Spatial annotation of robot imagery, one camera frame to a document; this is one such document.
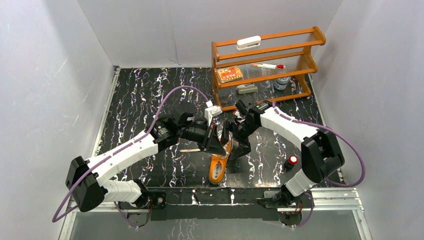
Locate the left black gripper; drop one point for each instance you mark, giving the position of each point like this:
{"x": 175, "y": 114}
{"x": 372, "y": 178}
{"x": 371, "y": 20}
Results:
{"x": 208, "y": 140}

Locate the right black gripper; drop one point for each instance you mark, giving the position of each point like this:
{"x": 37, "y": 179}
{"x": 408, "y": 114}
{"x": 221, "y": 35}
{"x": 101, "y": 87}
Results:
{"x": 244, "y": 147}

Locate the orange canvas sneaker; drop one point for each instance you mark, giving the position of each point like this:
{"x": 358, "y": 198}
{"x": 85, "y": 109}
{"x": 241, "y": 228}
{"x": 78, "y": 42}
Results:
{"x": 218, "y": 164}

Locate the white shoelace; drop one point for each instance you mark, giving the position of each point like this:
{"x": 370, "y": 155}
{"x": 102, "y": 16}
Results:
{"x": 190, "y": 150}

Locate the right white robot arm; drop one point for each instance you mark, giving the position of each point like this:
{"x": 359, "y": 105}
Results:
{"x": 321, "y": 154}

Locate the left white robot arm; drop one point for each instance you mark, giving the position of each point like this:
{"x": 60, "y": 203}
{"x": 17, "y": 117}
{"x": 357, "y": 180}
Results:
{"x": 90, "y": 180}

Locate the red emergency stop button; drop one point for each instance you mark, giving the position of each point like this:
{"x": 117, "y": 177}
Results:
{"x": 290, "y": 162}

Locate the grey stapler on bottom shelf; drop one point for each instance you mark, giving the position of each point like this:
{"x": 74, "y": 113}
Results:
{"x": 246, "y": 88}

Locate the orange snack packet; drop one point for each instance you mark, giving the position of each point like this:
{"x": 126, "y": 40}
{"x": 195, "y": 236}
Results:
{"x": 228, "y": 74}

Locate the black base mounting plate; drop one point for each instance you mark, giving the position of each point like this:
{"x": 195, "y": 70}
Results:
{"x": 223, "y": 203}

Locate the orange wooden shelf rack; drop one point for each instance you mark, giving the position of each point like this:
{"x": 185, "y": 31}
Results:
{"x": 293, "y": 49}

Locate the red white marker pen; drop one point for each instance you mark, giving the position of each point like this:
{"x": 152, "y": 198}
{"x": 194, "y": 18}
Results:
{"x": 268, "y": 66}

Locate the white stapler on top shelf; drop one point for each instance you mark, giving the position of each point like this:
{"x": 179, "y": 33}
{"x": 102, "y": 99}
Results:
{"x": 248, "y": 43}

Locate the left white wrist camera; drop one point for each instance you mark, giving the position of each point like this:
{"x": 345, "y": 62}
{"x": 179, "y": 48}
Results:
{"x": 211, "y": 111}

